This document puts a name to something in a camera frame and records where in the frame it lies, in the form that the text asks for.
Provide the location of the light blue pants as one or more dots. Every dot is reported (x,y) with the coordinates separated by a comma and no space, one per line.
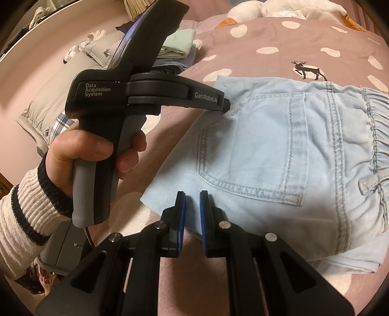
(258,145)

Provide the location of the white plush goose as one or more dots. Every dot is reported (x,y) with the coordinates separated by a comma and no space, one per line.
(249,13)

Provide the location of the white plush toy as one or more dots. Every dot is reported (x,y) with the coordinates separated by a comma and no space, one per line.
(71,52)
(98,34)

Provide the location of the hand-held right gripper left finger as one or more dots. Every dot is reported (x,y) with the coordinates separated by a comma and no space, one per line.
(181,224)

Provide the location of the pink dotted bedsheet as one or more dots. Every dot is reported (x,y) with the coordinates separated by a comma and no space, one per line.
(267,39)

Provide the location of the person's left forearm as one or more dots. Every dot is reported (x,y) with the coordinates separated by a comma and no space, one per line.
(27,212)

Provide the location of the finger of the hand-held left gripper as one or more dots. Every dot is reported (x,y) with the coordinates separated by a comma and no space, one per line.
(206,97)

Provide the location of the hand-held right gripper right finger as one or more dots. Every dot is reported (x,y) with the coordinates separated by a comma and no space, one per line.
(204,224)

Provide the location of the grey device plate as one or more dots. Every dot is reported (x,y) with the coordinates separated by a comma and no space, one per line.
(63,243)

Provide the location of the person's left hand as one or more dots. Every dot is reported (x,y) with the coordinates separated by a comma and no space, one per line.
(67,149)

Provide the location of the large grey pillow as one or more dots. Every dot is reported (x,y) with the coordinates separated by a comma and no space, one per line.
(51,94)

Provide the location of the small grey pillow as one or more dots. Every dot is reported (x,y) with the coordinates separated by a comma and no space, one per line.
(103,45)

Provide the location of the green folded garment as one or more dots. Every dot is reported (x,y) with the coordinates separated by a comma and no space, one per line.
(176,42)

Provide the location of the dark blue folded jeans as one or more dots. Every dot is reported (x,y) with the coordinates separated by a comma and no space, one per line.
(165,70)

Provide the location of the plaid pillow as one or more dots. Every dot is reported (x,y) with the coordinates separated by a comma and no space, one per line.
(62,123)

